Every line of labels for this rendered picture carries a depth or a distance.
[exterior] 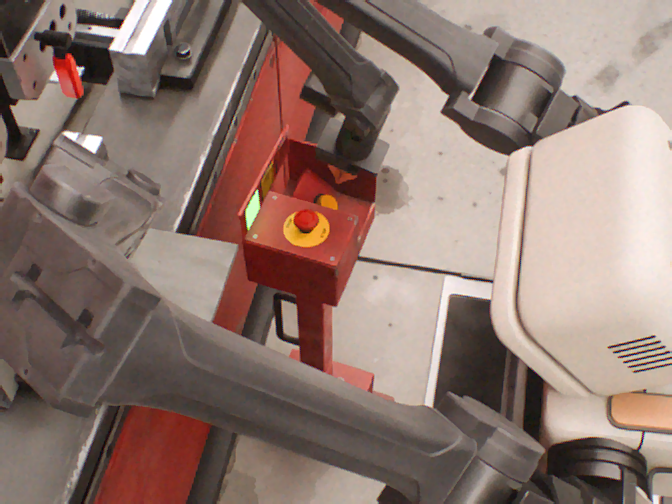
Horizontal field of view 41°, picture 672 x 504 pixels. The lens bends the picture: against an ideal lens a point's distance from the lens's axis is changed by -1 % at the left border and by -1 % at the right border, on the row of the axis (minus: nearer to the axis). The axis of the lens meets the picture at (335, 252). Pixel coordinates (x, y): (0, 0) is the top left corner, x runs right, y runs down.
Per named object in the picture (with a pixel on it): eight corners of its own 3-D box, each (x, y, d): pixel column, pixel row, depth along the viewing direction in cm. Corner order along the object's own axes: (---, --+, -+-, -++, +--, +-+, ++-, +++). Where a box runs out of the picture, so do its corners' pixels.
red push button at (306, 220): (313, 244, 142) (313, 230, 139) (290, 237, 143) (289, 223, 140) (322, 224, 144) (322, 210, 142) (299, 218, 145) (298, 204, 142)
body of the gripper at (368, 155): (328, 123, 142) (339, 94, 136) (387, 150, 142) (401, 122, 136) (313, 153, 138) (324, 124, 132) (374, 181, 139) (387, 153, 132)
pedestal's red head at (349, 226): (336, 308, 149) (337, 244, 134) (246, 281, 152) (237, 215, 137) (375, 217, 160) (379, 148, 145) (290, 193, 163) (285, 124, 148)
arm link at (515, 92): (566, 156, 94) (589, 112, 95) (497, 103, 90) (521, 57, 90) (516, 154, 102) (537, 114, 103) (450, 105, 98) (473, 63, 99)
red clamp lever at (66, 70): (83, 102, 108) (63, 40, 100) (51, 97, 108) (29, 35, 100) (88, 92, 109) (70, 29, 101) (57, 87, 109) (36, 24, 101)
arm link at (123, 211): (12, 373, 51) (111, 212, 50) (-77, 321, 50) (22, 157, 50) (125, 269, 93) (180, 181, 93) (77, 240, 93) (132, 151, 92)
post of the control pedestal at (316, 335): (325, 406, 198) (321, 265, 154) (301, 398, 199) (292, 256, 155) (333, 385, 201) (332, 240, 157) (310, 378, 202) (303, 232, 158)
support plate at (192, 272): (195, 371, 105) (194, 367, 104) (-12, 328, 108) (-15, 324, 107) (238, 248, 115) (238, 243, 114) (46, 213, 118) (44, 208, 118)
